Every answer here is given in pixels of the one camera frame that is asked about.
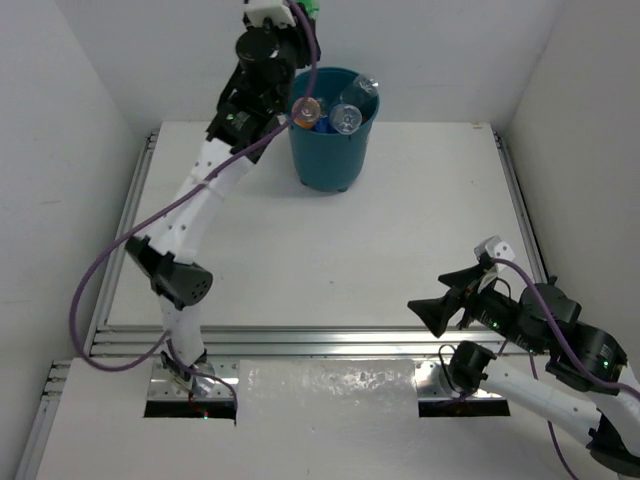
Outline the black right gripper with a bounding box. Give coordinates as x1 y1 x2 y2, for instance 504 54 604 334
405 260 541 354

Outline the orange label plastic bottle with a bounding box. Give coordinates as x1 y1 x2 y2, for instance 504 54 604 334
292 97 323 129

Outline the blue label water bottle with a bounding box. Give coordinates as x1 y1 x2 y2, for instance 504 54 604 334
312 115 335 134

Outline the clear crushed plastic bottle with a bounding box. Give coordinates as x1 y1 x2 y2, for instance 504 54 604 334
338 74 379 108

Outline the green plastic soda bottle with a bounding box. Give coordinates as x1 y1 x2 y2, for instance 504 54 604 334
300 0 320 18

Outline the clear ribbed plastic bottle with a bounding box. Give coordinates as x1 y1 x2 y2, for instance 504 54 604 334
329 103 363 135

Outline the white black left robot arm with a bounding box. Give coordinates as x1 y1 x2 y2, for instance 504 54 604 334
125 1 320 367

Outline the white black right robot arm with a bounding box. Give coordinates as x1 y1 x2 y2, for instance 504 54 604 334
407 259 639 479

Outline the teal plastic bin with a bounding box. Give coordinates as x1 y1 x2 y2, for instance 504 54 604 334
288 67 380 192

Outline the white foam front panel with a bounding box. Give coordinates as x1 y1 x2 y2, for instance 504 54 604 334
237 360 418 427

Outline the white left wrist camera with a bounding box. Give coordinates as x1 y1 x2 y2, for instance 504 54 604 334
243 0 296 28

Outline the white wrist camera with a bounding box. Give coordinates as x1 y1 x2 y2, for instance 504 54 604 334
243 0 296 28
474 236 515 261

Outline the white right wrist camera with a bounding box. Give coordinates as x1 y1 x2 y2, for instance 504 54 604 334
474 236 515 261

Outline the aluminium table frame rail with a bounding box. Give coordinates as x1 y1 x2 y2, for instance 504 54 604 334
26 122 545 479

